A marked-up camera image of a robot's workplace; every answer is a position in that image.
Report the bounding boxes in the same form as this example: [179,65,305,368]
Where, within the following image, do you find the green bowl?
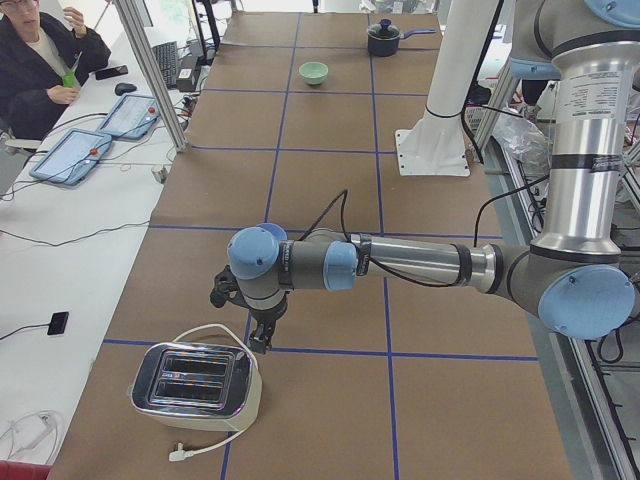
[298,61,329,86]

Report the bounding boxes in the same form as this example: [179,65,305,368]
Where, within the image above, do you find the black keyboard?
[151,41,178,89]

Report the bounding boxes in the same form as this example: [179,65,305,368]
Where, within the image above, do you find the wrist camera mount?
[210,265,247,308]

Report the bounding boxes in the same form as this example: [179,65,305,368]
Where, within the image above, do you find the person in black jacket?
[1,1,111,140]

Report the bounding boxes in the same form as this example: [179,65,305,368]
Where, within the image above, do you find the near blue teach pendant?
[29,128,113,186]

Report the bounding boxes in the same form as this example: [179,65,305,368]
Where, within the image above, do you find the black computer mouse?
[114,82,137,96]

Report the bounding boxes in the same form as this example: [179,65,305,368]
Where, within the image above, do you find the black smartphone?
[95,65,129,81]

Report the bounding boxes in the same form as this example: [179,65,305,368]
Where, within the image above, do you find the small black puck device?
[47,311,69,336]

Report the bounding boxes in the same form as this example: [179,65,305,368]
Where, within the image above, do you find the blue teach pendant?
[29,128,113,186]
[97,93,160,140]

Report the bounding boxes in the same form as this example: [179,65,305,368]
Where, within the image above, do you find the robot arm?
[211,1,639,353]

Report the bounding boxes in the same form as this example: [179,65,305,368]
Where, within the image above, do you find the small metal cylinder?
[151,165,168,184]

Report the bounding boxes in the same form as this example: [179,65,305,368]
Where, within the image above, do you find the dark blue saucepan with lid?
[367,18,438,57]

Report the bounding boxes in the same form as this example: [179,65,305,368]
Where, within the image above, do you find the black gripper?
[245,294,287,354]

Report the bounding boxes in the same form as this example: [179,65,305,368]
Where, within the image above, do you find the aluminium frame post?
[115,0,188,153]

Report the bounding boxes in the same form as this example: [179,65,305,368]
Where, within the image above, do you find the silver cream toaster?
[131,342,262,432]

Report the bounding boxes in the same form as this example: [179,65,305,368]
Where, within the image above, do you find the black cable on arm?
[298,188,551,289]

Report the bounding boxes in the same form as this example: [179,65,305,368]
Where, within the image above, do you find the crumpled clear plastic bag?
[493,115,551,177]

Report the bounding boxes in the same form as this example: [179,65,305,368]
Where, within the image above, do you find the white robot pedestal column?
[395,0,502,177]

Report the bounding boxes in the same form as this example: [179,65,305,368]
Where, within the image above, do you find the far blue teach pendant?
[97,93,160,140]

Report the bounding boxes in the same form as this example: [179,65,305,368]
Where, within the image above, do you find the white toaster power cord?
[167,323,249,463]

